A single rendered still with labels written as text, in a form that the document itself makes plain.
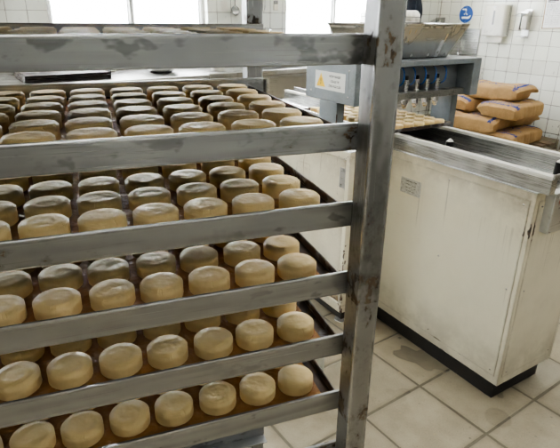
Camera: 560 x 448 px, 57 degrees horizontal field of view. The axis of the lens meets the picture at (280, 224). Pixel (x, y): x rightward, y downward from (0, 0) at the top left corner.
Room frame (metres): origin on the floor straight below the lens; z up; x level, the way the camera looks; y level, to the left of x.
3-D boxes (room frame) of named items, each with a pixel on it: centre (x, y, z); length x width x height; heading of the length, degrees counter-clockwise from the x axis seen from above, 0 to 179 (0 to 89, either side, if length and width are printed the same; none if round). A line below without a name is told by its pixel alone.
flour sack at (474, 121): (5.50, -2.07, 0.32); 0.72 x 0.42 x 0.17; 39
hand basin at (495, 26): (6.53, -2.13, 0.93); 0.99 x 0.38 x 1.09; 35
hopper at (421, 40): (2.34, -0.50, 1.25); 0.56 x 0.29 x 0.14; 122
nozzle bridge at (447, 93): (2.34, -0.50, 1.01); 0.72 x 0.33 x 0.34; 122
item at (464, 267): (1.91, -0.77, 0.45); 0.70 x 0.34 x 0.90; 32
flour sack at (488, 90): (5.60, -2.29, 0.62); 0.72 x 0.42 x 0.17; 41
